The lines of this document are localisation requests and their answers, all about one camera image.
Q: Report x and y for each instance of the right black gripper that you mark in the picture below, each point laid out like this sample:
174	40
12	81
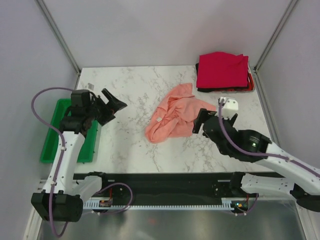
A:
204	113

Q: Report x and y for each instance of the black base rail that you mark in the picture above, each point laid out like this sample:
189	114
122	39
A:
169	188

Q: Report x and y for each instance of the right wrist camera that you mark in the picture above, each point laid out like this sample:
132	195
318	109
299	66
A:
230	107

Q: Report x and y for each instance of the aluminium frame post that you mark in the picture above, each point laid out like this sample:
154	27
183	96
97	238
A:
277	31
58	35

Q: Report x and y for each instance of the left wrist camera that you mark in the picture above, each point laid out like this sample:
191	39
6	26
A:
90	86

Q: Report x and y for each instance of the green plastic tray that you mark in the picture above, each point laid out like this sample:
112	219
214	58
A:
89	148

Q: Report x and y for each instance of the right aluminium frame post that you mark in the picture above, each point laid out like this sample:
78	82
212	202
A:
277	31

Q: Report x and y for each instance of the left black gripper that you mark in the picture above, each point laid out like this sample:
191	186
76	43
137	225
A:
113	105

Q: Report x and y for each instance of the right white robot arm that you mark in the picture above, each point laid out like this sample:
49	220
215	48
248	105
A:
298	179

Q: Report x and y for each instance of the white slotted cable duct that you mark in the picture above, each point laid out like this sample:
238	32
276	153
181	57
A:
103	204

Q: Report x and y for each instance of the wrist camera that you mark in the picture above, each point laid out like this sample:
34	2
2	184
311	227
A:
90	86
230	107

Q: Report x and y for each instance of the left aluminium frame post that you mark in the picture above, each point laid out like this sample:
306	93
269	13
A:
58	35

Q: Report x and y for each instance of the pink t shirt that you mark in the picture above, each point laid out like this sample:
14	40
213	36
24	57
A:
174	116

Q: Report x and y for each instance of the folded red t shirt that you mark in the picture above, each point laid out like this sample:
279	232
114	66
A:
222	56

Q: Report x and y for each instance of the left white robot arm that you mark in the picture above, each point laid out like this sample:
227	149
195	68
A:
59	200

